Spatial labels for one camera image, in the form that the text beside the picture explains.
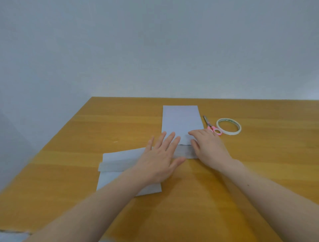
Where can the person's right forearm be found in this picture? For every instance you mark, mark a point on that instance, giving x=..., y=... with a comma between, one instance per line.
x=269, y=199

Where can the person's right hand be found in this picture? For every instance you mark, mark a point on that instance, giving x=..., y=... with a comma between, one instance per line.
x=211, y=152

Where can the grey paper strip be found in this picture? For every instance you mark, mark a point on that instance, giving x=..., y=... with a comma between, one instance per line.
x=117, y=165

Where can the person's left hand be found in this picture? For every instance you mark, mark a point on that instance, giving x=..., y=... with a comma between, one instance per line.
x=154, y=164

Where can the person's left middle finger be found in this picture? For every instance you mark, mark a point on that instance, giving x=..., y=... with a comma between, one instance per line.
x=169, y=139

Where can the person's left thumb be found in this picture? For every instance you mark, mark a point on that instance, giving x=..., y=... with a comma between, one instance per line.
x=178, y=162

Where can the person's right thumb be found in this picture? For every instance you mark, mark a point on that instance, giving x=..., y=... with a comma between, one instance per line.
x=194, y=147

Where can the person's left forearm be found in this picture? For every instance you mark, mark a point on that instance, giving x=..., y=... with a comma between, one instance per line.
x=94, y=212

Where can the person's left little finger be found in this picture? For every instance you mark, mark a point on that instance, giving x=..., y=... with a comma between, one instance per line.
x=150, y=143

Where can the white adhesive tape roll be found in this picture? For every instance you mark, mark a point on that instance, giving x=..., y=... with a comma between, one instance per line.
x=238, y=129

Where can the white paper sheet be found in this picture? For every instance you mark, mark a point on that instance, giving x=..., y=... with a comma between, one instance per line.
x=112, y=179
x=180, y=119

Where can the white garment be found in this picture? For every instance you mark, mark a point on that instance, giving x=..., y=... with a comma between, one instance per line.
x=12, y=236

